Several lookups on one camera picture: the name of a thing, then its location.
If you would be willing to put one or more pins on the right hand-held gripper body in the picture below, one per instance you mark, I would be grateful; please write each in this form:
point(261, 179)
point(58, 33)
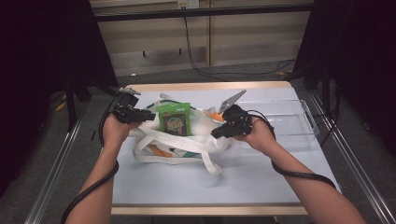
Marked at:
point(238, 119)

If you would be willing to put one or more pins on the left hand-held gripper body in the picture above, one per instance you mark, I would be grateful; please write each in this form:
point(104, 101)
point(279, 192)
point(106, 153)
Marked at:
point(126, 107)

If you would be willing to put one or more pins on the green snack packet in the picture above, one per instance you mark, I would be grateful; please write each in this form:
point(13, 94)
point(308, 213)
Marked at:
point(174, 119)

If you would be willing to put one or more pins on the white printed tote bag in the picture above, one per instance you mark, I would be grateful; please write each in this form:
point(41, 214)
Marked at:
point(186, 144)

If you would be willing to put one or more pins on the clear plastic bin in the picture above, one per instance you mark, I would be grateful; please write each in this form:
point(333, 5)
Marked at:
point(292, 124)

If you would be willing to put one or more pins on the person's left hand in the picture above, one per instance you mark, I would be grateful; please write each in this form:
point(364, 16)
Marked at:
point(116, 130)

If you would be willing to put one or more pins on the person's right hand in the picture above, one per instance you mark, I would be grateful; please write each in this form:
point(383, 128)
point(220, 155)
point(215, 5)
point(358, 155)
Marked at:
point(258, 137)

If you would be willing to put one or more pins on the light blue table mat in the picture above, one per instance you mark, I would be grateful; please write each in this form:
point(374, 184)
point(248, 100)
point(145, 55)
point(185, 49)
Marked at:
point(236, 183)

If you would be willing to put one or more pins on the dark curtain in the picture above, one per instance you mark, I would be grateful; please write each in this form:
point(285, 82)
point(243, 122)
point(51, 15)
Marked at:
point(358, 62)
point(37, 77)

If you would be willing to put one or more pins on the black horizontal bar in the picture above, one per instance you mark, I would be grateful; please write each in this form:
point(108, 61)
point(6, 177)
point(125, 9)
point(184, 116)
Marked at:
point(199, 13)

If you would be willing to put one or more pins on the metal floor rail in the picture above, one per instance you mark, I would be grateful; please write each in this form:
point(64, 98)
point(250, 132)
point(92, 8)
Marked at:
point(355, 168)
point(53, 174)

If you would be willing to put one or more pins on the white wall outlet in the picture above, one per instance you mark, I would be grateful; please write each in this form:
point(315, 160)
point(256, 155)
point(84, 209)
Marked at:
point(188, 3)

